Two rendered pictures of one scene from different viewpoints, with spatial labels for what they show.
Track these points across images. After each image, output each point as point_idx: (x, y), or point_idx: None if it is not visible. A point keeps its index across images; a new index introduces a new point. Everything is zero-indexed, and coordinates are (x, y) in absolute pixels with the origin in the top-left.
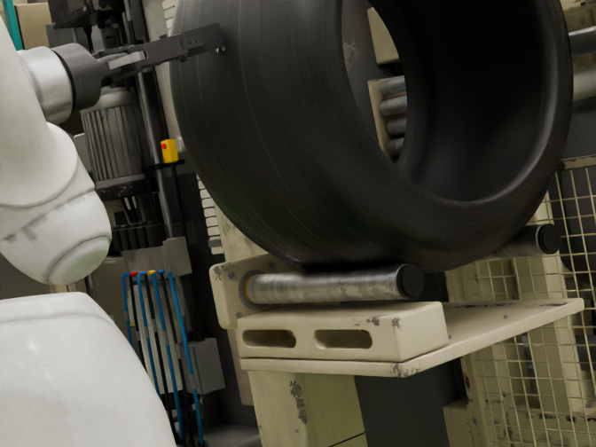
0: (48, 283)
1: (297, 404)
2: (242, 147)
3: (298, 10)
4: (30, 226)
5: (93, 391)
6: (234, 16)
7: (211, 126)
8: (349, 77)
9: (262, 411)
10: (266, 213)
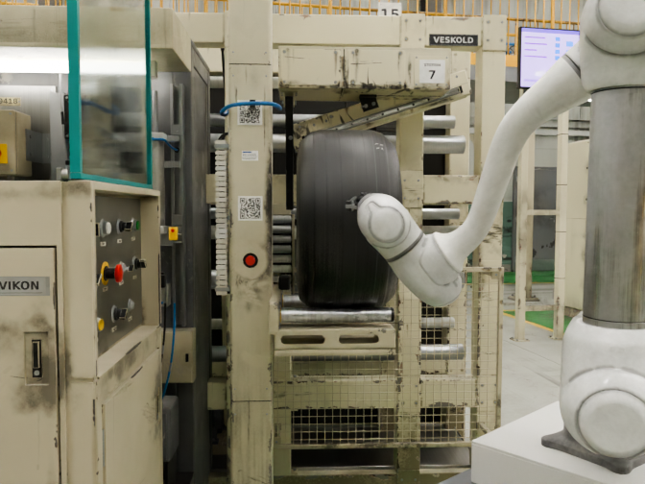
0: (441, 305)
1: (270, 375)
2: (361, 249)
3: (400, 197)
4: (455, 280)
5: None
6: (372, 191)
7: (344, 236)
8: (203, 207)
9: (238, 380)
10: (348, 279)
